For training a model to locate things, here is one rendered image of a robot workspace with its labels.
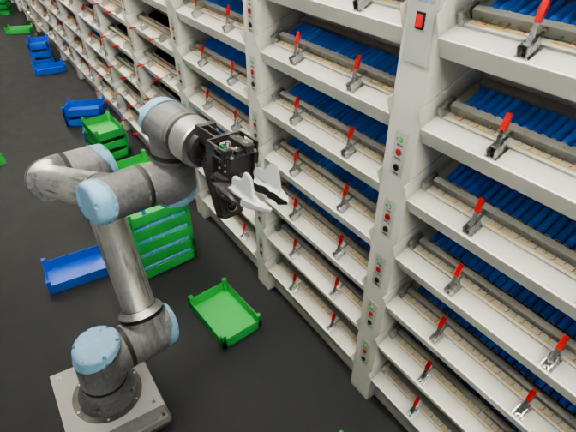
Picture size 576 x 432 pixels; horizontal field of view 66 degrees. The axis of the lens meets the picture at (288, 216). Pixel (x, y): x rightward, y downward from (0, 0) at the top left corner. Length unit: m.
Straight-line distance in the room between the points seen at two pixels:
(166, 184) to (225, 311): 1.27
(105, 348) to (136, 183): 0.77
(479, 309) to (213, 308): 1.29
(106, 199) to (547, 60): 0.82
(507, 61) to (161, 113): 0.64
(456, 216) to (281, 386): 1.06
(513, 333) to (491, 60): 0.62
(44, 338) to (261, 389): 1.00
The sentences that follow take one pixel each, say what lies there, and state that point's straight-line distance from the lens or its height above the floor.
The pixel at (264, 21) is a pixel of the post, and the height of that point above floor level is 1.24.
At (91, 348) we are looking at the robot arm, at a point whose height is 0.43.
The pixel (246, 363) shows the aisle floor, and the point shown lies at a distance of 1.95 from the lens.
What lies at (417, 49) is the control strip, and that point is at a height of 1.31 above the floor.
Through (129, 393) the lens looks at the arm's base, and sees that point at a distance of 1.73.
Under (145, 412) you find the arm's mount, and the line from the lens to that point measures 1.73.
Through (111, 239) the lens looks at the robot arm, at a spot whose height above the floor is 0.70.
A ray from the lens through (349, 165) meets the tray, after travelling 1.31.
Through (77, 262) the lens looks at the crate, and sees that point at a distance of 2.58.
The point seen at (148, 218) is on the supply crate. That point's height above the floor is 0.35.
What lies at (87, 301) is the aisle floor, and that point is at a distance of 2.36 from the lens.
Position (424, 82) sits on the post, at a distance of 1.05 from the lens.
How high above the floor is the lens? 1.60
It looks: 37 degrees down
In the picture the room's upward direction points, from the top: straight up
